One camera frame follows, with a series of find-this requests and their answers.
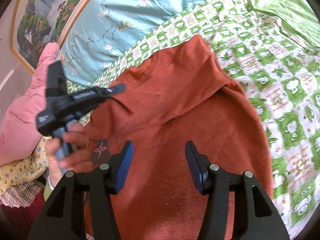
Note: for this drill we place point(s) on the plaid bed sheet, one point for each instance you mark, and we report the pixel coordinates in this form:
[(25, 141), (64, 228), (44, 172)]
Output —
[(21, 195)]

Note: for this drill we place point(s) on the orange knitted sweater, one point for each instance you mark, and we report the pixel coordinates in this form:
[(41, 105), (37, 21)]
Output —
[(176, 95)]

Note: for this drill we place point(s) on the gold framed landscape painting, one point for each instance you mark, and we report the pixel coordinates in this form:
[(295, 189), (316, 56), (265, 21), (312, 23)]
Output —
[(38, 22)]

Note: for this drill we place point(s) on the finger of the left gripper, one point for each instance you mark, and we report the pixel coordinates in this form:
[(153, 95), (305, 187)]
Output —
[(115, 90)]

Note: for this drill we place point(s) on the teal floral duvet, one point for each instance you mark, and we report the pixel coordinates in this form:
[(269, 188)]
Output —
[(104, 29)]

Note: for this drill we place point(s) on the yellow cartoon print pillow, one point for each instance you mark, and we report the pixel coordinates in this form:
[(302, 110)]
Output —
[(26, 170)]

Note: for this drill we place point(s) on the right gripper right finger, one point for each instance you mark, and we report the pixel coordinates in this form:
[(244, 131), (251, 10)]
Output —
[(255, 216)]

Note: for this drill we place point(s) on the pink pillow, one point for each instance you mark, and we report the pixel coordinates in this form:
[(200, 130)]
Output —
[(19, 135)]

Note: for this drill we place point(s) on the green checkered bed quilt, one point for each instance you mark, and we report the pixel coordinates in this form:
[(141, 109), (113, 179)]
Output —
[(271, 47)]

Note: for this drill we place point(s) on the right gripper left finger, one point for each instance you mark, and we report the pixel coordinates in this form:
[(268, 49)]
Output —
[(63, 215)]

